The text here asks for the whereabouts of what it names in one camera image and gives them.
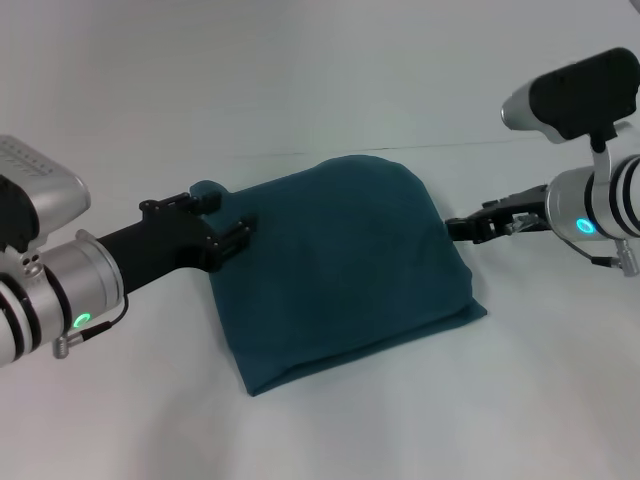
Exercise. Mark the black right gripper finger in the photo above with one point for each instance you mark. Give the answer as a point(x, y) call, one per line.
point(492, 204)
point(457, 227)

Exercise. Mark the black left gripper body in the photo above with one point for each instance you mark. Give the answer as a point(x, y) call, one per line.
point(160, 245)

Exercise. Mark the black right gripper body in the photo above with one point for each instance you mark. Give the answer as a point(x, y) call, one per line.
point(520, 210)

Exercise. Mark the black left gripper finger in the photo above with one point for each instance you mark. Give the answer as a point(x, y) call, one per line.
point(205, 202)
point(237, 235)

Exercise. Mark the teal blue shirt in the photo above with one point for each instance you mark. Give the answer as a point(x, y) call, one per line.
point(340, 275)

